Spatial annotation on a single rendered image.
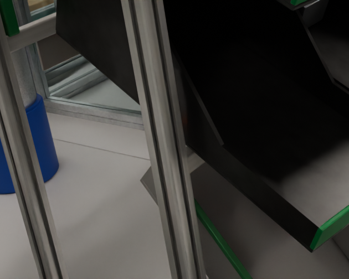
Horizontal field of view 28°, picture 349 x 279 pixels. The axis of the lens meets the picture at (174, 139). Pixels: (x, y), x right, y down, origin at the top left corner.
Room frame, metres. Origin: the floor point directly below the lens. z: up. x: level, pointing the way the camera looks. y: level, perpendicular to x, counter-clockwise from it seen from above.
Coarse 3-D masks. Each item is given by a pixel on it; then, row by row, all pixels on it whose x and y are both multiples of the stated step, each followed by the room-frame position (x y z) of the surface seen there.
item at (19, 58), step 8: (16, 16) 1.24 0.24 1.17; (24, 48) 1.25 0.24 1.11; (16, 56) 1.21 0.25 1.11; (24, 56) 1.23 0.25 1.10; (16, 64) 1.20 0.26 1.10; (24, 64) 1.22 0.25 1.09; (16, 72) 1.20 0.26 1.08; (24, 72) 1.22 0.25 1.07; (24, 80) 1.21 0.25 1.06; (32, 80) 1.24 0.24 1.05; (24, 88) 1.21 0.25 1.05; (32, 88) 1.23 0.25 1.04; (24, 96) 1.20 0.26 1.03; (32, 96) 1.22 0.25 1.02; (24, 104) 1.20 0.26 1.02; (32, 104) 1.22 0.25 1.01
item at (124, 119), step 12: (24, 12) 1.58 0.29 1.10; (24, 24) 1.57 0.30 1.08; (36, 60) 1.58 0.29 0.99; (36, 72) 1.57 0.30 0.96; (36, 84) 1.57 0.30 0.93; (48, 108) 1.56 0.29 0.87; (60, 108) 1.54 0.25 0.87; (72, 108) 1.50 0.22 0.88; (84, 108) 1.47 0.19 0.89; (96, 108) 1.46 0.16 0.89; (96, 120) 1.45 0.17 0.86; (108, 120) 1.43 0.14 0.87; (120, 120) 1.41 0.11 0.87; (132, 120) 1.38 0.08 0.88
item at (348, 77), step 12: (336, 0) 0.68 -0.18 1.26; (348, 0) 0.66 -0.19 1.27; (336, 12) 0.66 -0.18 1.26; (348, 12) 0.66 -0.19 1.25; (324, 24) 0.64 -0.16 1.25; (336, 24) 0.64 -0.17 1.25; (348, 24) 0.65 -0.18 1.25; (312, 36) 0.62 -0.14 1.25; (324, 36) 0.62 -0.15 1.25; (336, 36) 0.62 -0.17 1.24; (348, 36) 0.63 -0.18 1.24; (324, 48) 0.60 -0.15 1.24; (336, 48) 0.61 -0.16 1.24; (348, 48) 0.61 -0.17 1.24; (324, 60) 0.58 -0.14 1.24; (336, 60) 0.59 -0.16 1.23; (348, 60) 0.59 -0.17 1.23; (336, 72) 0.57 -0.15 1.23; (348, 72) 0.57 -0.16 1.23; (348, 84) 0.56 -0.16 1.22
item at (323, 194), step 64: (64, 0) 0.55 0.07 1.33; (192, 0) 0.62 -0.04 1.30; (256, 0) 0.56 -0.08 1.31; (128, 64) 0.49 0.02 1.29; (192, 64) 0.54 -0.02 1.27; (256, 64) 0.55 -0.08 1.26; (320, 64) 0.51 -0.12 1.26; (192, 128) 0.45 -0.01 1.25; (256, 128) 0.47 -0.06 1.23; (320, 128) 0.48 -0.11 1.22; (256, 192) 0.40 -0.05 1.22; (320, 192) 0.42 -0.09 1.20
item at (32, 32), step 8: (48, 16) 0.60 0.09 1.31; (32, 24) 0.58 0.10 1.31; (40, 24) 0.59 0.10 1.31; (48, 24) 0.59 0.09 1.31; (24, 32) 0.57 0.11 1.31; (32, 32) 0.58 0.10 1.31; (40, 32) 0.58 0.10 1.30; (48, 32) 0.59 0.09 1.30; (8, 40) 0.56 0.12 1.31; (16, 40) 0.56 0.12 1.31; (24, 40) 0.57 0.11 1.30; (32, 40) 0.58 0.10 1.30; (16, 48) 0.56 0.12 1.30; (192, 152) 0.45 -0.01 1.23; (192, 160) 0.45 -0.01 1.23; (200, 160) 0.46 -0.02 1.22; (192, 168) 0.45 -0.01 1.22
